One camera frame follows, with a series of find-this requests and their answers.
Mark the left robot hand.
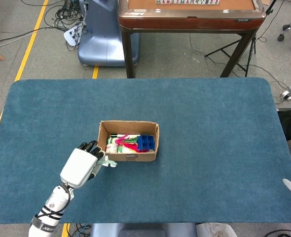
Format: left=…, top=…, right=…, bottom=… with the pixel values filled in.
left=59, top=140, right=106, bottom=190

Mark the white green paper packet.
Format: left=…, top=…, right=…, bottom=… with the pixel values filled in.
left=96, top=157, right=118, bottom=168

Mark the cardboard box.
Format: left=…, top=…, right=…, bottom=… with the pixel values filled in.
left=97, top=120, right=160, bottom=162

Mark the blue plastic block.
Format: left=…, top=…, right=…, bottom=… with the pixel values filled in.
left=136, top=134, right=156, bottom=152

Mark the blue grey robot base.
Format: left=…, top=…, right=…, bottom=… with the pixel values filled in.
left=77, top=0, right=141, bottom=67

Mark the white plastic bag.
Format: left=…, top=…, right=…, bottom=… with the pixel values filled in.
left=196, top=222, right=236, bottom=237

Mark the black white marker pen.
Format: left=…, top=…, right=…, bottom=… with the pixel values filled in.
left=110, top=133, right=141, bottom=138

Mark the pink green feather shuttlecock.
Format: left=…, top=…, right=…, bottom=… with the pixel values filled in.
left=107, top=133, right=143, bottom=154

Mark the flat white packet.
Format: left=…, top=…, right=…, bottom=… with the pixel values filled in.
left=118, top=134, right=156, bottom=154

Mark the grey blue robot torso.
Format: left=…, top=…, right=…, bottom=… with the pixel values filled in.
left=90, top=223, right=198, bottom=237

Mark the teal table mat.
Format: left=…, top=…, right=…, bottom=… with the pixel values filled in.
left=0, top=78, right=291, bottom=225

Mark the white power strip with plugs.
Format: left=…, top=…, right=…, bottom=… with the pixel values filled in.
left=63, top=23, right=84, bottom=47

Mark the black tripod stand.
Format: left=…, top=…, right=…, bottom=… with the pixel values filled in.
left=204, top=0, right=277, bottom=78

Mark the brown mahjong table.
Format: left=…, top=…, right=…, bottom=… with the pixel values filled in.
left=117, top=0, right=267, bottom=79

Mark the row of mahjong tiles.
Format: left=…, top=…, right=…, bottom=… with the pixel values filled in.
left=155, top=0, right=220, bottom=5

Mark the blue floor cable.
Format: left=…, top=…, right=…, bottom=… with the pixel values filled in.
left=77, top=223, right=91, bottom=237

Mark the long black floor cable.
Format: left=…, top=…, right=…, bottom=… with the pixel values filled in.
left=0, top=26, right=62, bottom=48

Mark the black cable bundle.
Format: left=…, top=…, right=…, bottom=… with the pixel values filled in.
left=44, top=0, right=88, bottom=51

